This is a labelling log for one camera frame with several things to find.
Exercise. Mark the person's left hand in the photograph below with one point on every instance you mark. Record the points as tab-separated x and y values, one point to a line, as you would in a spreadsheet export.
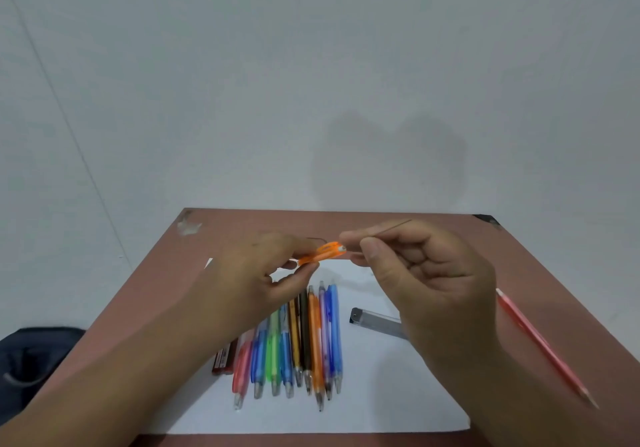
240	281

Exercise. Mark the person's right hand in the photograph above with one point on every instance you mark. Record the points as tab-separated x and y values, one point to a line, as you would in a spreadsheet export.
440	306

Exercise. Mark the person's right thumb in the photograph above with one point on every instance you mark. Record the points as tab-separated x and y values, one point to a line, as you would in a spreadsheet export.
381	267

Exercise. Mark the person's left thumb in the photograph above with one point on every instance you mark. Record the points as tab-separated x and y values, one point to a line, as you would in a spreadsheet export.
297	284

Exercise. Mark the orange mechanical pencil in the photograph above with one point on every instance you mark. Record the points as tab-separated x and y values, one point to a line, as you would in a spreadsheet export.
325	251

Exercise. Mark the thin grey pencil lead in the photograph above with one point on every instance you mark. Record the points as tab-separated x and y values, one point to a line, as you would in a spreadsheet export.
395	226

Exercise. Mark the person's left forearm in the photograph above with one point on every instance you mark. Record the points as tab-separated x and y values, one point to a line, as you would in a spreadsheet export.
115	376

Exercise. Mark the person's right forearm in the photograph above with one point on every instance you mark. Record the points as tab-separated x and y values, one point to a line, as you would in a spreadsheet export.
505	406

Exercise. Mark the grey lead case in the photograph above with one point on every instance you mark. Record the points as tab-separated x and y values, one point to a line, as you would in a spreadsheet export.
375	322

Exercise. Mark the row of coloured mechanical pencils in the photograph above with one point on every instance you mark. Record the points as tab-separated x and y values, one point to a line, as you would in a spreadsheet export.
305	341

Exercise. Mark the dark red lead case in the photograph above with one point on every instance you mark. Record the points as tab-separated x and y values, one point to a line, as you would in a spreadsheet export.
224	357

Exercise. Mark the black table corner cap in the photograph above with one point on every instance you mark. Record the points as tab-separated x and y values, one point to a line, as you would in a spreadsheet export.
487	220

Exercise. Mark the white paper sheet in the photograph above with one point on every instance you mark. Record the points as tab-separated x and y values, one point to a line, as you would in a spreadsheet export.
385	391

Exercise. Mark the red wooden pencil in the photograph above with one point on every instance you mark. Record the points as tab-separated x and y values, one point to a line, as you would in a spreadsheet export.
545	346

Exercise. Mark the dark blue bag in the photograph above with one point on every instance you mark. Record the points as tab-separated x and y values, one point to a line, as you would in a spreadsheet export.
30	366

